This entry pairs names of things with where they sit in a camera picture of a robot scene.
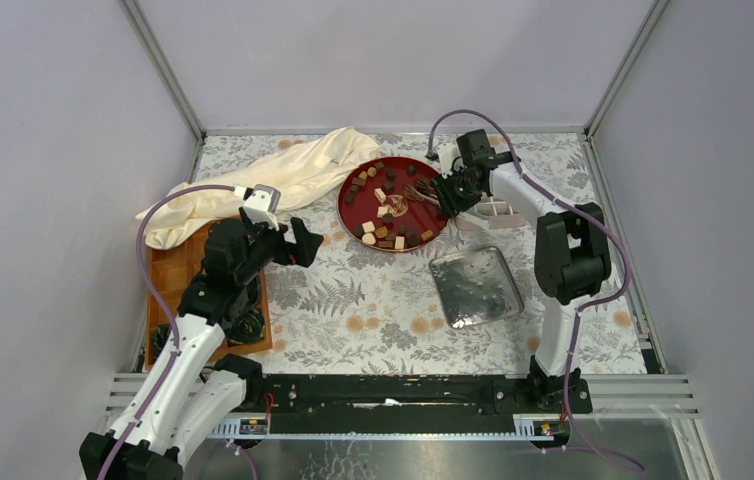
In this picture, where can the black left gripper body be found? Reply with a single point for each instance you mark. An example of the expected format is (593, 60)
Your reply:
(269, 245)

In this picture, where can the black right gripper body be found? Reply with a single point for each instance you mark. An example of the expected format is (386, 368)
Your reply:
(463, 189)

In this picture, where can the black paper cup liners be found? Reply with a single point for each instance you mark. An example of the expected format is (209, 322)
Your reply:
(248, 329)

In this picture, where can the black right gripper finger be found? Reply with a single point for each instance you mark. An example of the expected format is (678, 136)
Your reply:
(444, 187)
(453, 206)

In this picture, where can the pink tin with white dividers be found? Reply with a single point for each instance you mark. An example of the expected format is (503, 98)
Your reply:
(490, 214)

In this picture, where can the cream cloth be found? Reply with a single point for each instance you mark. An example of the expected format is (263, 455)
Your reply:
(301, 173)

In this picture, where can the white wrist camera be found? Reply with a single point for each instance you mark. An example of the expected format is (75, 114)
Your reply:
(259, 204)
(447, 157)

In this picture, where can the wooden compartment tray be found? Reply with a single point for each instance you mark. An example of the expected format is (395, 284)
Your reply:
(171, 272)

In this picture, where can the silver tin lid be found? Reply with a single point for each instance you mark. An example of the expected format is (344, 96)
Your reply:
(476, 287)

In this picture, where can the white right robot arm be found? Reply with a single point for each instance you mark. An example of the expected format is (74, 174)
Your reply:
(571, 260)

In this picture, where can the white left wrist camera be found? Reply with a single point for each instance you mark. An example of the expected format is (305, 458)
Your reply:
(259, 204)

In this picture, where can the silver metal tongs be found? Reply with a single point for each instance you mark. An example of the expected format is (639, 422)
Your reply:
(422, 192)

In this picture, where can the red round tray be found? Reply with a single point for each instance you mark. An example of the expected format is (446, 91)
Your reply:
(380, 204)

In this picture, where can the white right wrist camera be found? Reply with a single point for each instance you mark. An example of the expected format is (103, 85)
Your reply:
(447, 157)

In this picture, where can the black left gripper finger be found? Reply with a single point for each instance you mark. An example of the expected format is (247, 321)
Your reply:
(300, 231)
(305, 248)

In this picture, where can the floral table mat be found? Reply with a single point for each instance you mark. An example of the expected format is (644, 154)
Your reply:
(358, 310)

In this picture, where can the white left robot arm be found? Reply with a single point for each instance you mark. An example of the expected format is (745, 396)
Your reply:
(158, 433)

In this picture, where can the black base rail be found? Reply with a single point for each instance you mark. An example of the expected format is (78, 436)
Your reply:
(409, 404)

